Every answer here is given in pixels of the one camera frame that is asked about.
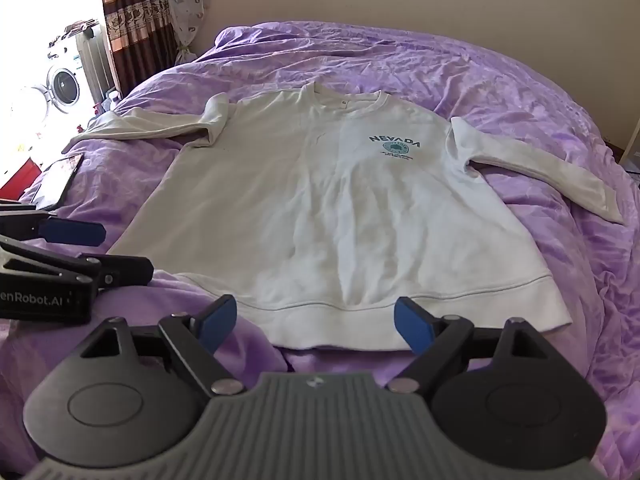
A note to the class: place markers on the brown patterned curtain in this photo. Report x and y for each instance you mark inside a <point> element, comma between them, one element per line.
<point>135,20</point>

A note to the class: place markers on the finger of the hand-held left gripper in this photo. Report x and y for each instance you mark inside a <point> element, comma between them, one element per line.
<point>120,270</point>
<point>70,233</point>

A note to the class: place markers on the purple blanket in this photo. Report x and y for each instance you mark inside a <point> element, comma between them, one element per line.
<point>500,80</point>

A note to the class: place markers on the white patterned hanging cloth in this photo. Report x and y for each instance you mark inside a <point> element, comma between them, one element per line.
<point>187,0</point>

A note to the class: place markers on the white printed sweatshirt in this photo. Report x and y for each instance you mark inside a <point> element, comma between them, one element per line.
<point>320,210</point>

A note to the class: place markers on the plastic bottle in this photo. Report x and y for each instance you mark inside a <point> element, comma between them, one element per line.
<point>111,100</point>

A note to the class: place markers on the white washing machine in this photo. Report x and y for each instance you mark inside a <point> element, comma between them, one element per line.
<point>62,85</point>

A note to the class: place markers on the grey suitcase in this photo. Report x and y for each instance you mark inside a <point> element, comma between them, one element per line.
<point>97,57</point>

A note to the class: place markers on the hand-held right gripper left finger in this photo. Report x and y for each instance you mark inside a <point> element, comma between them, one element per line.
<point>221,316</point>

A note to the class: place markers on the red cloth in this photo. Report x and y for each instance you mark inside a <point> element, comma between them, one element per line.
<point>17,180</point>

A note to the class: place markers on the black smartphone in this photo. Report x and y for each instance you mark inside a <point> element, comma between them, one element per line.
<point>59,182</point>

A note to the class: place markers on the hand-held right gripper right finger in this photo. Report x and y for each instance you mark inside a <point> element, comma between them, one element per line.
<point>411,325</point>

